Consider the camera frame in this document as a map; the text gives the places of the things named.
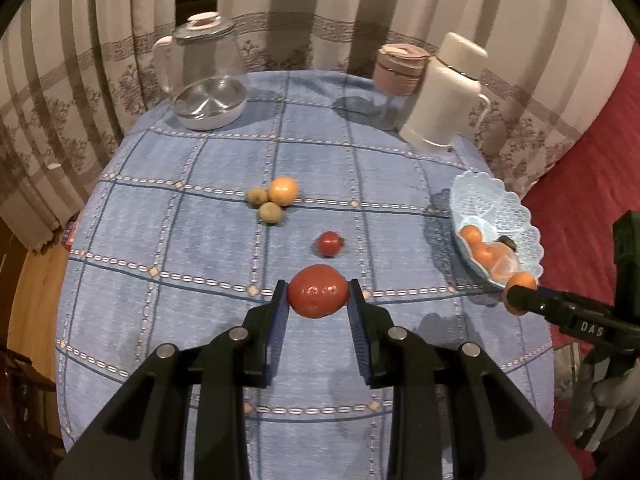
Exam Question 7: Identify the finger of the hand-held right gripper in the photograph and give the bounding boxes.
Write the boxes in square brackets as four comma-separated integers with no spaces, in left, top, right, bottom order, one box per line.
[506,284,553,320]

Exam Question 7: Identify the patterned beige curtain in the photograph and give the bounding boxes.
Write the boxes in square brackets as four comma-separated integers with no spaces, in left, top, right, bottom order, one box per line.
[0,0,603,257]

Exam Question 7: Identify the large red tomato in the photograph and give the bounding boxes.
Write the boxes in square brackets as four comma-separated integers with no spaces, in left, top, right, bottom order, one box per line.
[286,263,350,320]

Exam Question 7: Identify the yellowish orange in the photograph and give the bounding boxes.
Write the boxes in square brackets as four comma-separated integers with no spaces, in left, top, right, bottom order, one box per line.
[269,176,300,207]

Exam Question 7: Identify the blue checked tablecloth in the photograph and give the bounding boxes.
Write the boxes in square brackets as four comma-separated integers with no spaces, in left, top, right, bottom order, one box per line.
[55,70,557,480]

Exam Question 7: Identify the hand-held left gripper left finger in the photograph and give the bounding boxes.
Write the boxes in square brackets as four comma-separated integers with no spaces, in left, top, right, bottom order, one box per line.
[52,279,291,480]

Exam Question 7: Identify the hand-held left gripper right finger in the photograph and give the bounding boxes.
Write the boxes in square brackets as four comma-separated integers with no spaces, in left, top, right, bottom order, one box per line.
[347,277,576,480]

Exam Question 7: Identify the person's right hand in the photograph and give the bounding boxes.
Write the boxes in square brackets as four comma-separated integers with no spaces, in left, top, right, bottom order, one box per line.
[570,374,633,453]

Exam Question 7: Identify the glass kettle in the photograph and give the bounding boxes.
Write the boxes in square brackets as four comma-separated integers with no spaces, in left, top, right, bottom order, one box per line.
[151,12,249,132]

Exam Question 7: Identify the plastic bag of oranges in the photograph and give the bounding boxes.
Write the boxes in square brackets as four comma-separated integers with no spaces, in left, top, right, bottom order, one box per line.
[487,242,524,282]

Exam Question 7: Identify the colourful box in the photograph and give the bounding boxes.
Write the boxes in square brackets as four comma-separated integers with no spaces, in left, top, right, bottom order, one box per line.
[58,217,82,252]

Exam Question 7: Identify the light blue lattice basket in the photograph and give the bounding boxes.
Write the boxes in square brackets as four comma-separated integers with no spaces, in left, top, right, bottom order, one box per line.
[449,170,545,291]

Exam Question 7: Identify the pink lidded glass cup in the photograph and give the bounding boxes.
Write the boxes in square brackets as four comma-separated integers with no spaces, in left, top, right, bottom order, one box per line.
[372,43,432,97]

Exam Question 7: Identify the small red tomato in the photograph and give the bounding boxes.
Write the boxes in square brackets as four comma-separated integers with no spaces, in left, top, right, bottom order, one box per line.
[316,231,345,259]

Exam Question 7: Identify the red sofa cover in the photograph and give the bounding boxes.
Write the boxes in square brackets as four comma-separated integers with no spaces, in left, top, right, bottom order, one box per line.
[520,42,640,480]

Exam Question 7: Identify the small mandarin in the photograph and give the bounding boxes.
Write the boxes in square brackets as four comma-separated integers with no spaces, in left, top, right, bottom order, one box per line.
[504,270,539,315]
[472,242,497,269]

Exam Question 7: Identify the white thermos jug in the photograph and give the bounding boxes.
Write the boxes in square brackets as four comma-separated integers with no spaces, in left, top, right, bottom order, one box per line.
[398,32,494,149]

